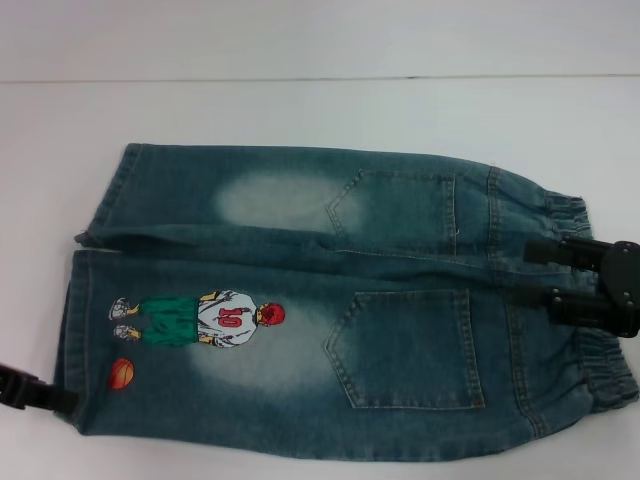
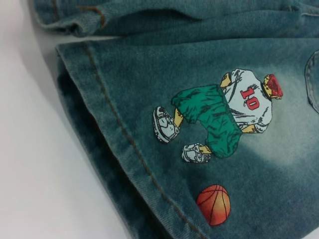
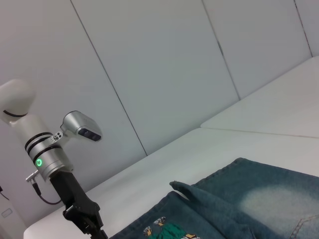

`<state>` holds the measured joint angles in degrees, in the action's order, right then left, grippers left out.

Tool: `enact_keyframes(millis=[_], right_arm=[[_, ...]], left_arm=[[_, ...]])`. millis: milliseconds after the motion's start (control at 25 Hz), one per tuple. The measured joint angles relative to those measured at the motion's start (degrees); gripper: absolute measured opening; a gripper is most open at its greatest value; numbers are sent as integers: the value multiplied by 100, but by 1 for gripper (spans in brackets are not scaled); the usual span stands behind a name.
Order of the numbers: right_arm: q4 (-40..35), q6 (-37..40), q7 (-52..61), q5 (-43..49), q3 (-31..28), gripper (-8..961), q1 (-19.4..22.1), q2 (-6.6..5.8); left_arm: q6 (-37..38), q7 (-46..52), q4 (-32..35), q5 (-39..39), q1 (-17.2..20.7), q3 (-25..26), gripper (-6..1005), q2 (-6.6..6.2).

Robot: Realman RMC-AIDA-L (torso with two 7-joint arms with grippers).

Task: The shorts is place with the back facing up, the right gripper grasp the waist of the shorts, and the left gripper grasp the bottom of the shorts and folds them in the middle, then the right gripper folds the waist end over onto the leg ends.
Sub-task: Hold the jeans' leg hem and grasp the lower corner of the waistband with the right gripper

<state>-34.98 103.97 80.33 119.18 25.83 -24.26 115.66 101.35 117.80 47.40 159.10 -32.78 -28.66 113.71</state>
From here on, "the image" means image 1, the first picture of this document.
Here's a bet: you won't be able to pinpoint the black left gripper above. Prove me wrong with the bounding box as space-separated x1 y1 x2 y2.
0 362 80 415

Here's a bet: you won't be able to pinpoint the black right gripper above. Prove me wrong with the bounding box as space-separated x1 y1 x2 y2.
523 238 640 340

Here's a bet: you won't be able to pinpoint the blue denim shorts with print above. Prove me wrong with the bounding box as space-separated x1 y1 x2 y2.
59 142 640 464

